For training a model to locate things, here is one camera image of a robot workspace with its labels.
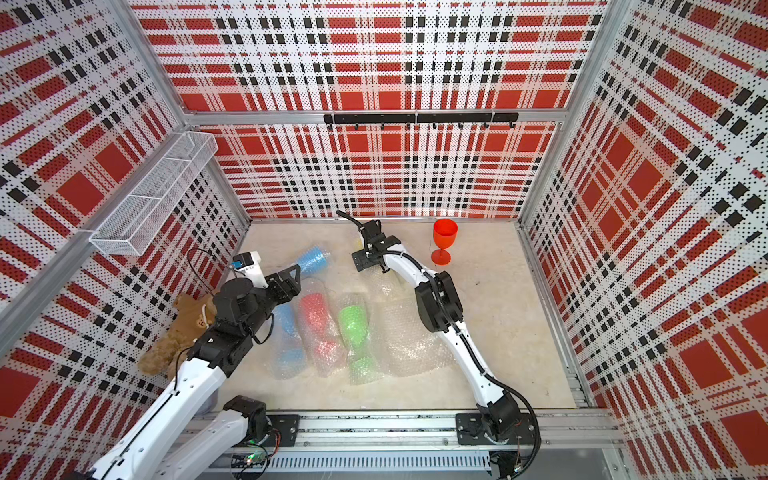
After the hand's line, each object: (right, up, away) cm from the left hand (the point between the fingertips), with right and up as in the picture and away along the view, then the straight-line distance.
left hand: (295, 270), depth 77 cm
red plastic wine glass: (+42, +10, +21) cm, 48 cm away
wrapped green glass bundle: (+18, -25, +1) cm, 31 cm away
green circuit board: (-7, -45, -7) cm, 46 cm away
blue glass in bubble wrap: (-2, +1, +23) cm, 23 cm away
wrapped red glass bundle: (+8, -21, +3) cm, 23 cm away
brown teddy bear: (-34, -14, +9) cm, 38 cm away
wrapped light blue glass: (-3, -23, +2) cm, 23 cm away
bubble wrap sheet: (+28, -23, +12) cm, 38 cm away
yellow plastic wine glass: (+13, +8, +26) cm, 30 cm away
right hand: (+17, +3, +31) cm, 36 cm away
